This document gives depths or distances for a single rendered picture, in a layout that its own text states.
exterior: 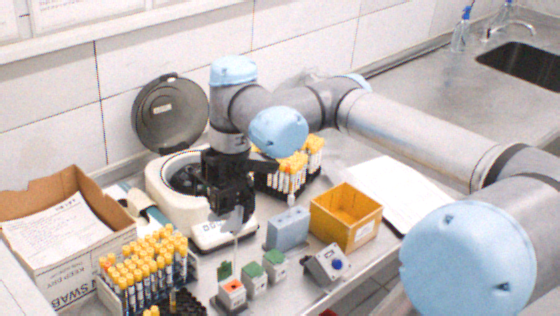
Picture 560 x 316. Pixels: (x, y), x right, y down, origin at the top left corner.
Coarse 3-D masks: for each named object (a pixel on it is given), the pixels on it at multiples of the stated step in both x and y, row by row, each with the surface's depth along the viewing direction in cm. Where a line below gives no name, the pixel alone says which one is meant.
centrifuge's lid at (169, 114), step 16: (160, 80) 144; (176, 80) 151; (144, 96) 143; (160, 96) 153; (176, 96) 155; (192, 96) 156; (144, 112) 152; (160, 112) 155; (176, 112) 157; (192, 112) 158; (208, 112) 155; (144, 128) 153; (160, 128) 156; (176, 128) 158; (192, 128) 159; (144, 144) 148; (160, 144) 156; (176, 144) 158; (192, 144) 157
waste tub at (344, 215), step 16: (336, 192) 148; (352, 192) 147; (320, 208) 139; (336, 208) 152; (352, 208) 150; (368, 208) 145; (320, 224) 142; (336, 224) 137; (352, 224) 148; (368, 224) 139; (320, 240) 144; (336, 240) 139; (352, 240) 138; (368, 240) 144
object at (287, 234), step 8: (296, 208) 138; (304, 208) 138; (280, 216) 136; (296, 216) 136; (304, 216) 136; (272, 224) 133; (280, 224) 133; (288, 224) 134; (296, 224) 136; (304, 224) 138; (272, 232) 135; (280, 232) 133; (288, 232) 135; (296, 232) 137; (304, 232) 140; (272, 240) 136; (280, 240) 135; (288, 240) 137; (296, 240) 139; (304, 240) 141; (264, 248) 140; (272, 248) 137; (280, 248) 137; (288, 248) 139; (296, 248) 140; (304, 248) 140; (288, 256) 138
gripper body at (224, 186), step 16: (208, 160) 95; (224, 160) 95; (240, 160) 96; (208, 176) 98; (224, 176) 98; (240, 176) 100; (208, 192) 101; (224, 192) 97; (240, 192) 101; (224, 208) 99
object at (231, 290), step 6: (222, 282) 121; (228, 282) 121; (234, 282) 121; (222, 288) 120; (228, 288) 119; (234, 288) 120; (240, 288) 120; (222, 294) 121; (228, 294) 118; (234, 294) 119; (240, 294) 119; (222, 300) 122; (228, 300) 119; (234, 300) 119; (240, 300) 121; (228, 306) 120; (234, 306) 120
